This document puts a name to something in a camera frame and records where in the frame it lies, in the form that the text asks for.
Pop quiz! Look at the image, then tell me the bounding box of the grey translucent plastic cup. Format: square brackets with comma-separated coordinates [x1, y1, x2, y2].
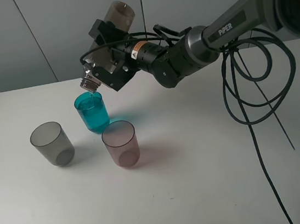
[30, 121, 75, 166]

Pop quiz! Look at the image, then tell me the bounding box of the teal translucent plastic cup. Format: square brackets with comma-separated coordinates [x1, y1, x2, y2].
[74, 92, 110, 134]

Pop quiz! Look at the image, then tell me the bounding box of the brown translucent plastic bottle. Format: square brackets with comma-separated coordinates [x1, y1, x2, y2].
[80, 1, 135, 93]

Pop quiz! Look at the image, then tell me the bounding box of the pink translucent plastic cup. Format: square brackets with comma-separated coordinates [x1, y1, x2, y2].
[101, 120, 140, 168]

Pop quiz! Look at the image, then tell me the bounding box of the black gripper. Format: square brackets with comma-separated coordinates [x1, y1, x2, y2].
[88, 19, 168, 92]

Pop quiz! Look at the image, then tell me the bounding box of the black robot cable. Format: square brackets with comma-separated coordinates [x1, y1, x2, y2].
[76, 7, 300, 224]

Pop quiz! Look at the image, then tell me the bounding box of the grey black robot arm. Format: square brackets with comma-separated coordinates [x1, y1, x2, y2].
[82, 0, 300, 91]

